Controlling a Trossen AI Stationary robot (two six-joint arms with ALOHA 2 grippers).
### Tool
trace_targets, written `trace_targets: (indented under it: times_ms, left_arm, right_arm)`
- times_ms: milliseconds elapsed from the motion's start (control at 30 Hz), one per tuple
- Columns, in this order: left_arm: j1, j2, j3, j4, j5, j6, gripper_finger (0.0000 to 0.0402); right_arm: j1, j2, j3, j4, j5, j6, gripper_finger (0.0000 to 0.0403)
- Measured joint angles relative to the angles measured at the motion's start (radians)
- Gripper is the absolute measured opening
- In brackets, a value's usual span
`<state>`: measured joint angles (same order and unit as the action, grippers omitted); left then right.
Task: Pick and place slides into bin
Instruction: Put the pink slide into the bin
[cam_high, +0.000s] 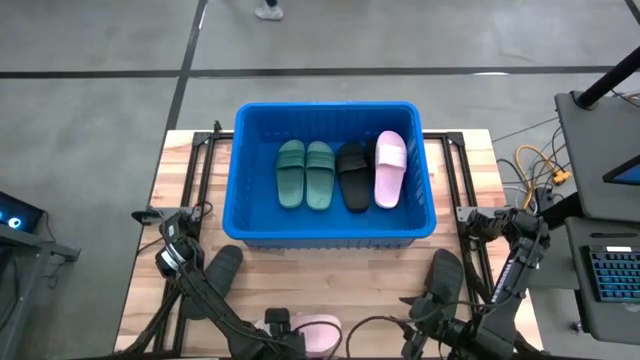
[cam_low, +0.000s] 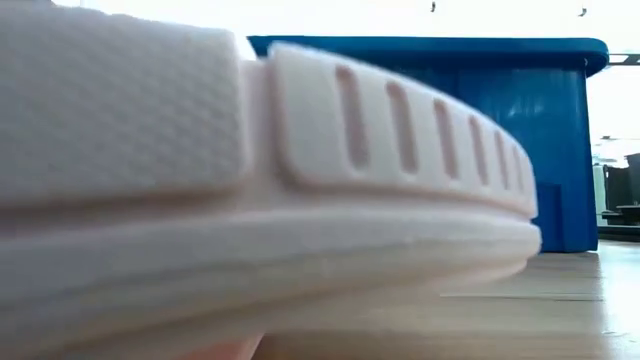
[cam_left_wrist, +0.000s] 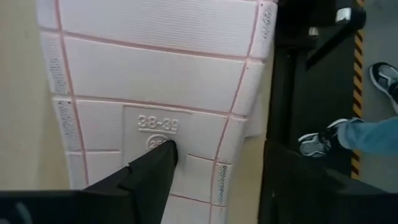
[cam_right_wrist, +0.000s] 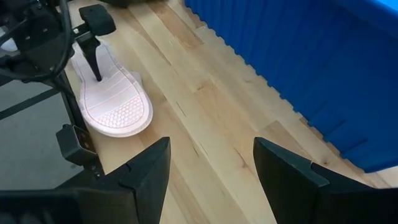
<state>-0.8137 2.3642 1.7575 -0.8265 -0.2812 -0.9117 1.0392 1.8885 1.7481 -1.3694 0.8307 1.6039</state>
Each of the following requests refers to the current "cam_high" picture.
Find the tablet with blue screen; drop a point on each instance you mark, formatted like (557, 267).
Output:
(631, 175)

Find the blue plastic bin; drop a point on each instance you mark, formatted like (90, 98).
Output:
(260, 210)

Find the black metal table frame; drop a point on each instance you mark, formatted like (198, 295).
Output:
(200, 137)

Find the person's foot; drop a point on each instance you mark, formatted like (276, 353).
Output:
(269, 12)

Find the backlit black keyboard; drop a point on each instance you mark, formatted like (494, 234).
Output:
(615, 275)

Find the black computer case with light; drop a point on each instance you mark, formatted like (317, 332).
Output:
(20, 212)

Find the small grey desk knob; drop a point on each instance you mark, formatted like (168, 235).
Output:
(576, 325)

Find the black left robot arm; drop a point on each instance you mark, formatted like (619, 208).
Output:
(180, 260)

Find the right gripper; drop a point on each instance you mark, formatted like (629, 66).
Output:
(445, 335)

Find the black pole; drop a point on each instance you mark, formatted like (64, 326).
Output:
(607, 76)

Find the green rubber slide sandal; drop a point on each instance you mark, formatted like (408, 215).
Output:
(290, 180)
(320, 185)

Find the black desk base bar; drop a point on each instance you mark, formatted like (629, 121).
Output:
(565, 212)

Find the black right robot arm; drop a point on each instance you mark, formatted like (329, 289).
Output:
(517, 270)

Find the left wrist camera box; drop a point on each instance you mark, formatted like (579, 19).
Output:
(277, 319)

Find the pink rubber slide sandal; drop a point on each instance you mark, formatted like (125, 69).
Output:
(320, 342)
(390, 175)

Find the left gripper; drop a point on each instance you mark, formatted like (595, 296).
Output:
(280, 347)

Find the grey metal cart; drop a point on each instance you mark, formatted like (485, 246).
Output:
(30, 242)

